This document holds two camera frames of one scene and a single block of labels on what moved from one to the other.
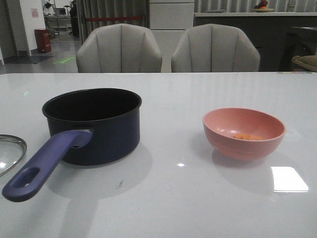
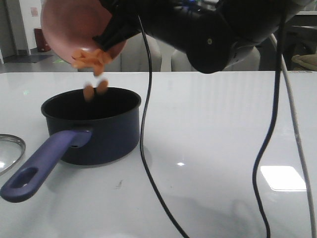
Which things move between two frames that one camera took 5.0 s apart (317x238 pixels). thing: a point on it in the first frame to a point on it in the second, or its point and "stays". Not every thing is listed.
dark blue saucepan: (86, 127) stays
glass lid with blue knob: (13, 149) stays
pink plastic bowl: (242, 134) to (70, 26)
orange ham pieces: (247, 136) to (96, 59)
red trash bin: (43, 38) stays
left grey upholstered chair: (119, 48) stays
